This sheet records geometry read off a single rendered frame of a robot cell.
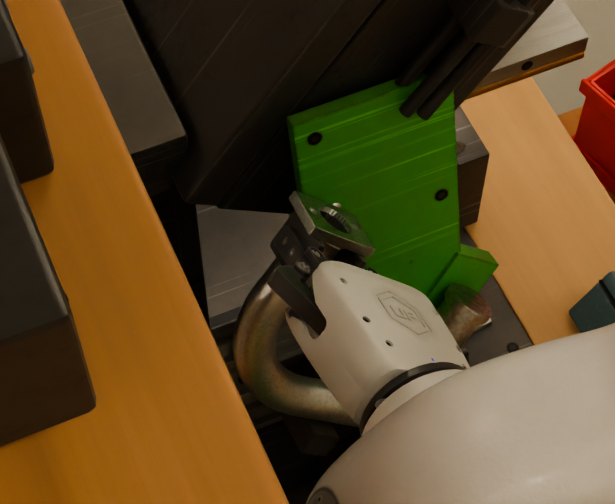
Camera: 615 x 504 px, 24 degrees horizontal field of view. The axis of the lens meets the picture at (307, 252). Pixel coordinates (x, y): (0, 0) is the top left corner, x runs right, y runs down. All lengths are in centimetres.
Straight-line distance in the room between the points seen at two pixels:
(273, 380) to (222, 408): 50
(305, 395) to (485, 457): 39
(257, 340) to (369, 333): 16
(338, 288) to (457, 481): 22
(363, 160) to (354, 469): 30
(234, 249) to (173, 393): 78
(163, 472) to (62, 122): 16
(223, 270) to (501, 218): 26
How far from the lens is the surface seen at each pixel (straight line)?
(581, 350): 70
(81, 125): 60
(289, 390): 104
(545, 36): 117
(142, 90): 99
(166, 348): 54
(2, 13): 55
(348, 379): 85
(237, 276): 130
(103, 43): 102
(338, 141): 95
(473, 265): 108
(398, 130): 97
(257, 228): 133
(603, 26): 270
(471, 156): 125
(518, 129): 140
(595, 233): 135
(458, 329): 107
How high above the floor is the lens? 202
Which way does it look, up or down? 59 degrees down
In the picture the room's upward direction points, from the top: straight up
